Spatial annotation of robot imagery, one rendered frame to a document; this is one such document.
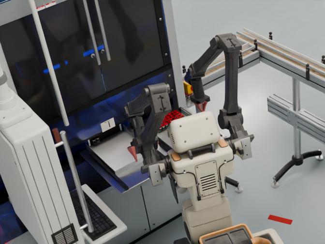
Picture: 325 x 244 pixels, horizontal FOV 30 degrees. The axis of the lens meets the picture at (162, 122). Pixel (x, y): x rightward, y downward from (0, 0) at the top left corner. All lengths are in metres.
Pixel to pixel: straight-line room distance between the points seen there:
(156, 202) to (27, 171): 1.48
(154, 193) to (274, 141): 1.29
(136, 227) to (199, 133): 1.39
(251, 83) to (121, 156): 2.35
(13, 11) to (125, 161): 1.03
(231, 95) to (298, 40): 3.33
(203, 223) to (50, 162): 0.83
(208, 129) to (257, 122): 2.31
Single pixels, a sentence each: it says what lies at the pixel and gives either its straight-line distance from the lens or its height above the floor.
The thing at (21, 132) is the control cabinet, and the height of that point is 1.55.
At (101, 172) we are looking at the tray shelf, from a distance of 3.33.
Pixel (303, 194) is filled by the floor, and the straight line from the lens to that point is 4.34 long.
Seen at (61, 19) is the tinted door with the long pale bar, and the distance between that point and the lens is 3.07.
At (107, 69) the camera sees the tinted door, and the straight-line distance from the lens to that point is 3.29.
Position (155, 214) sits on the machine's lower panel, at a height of 0.20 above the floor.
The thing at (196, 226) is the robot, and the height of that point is 0.81.
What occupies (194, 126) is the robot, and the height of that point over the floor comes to 1.36.
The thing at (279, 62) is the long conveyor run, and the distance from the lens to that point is 4.01.
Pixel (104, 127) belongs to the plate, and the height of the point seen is 1.02.
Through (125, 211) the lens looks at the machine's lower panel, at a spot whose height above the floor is 0.36.
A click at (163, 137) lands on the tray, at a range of 3.48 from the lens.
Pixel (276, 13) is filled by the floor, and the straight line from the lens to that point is 6.71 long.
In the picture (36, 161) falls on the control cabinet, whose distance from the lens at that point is 2.63.
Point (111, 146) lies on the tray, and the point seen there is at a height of 0.88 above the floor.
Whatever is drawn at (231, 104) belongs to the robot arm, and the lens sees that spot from 2.88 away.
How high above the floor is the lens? 2.94
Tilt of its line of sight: 35 degrees down
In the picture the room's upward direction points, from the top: 10 degrees counter-clockwise
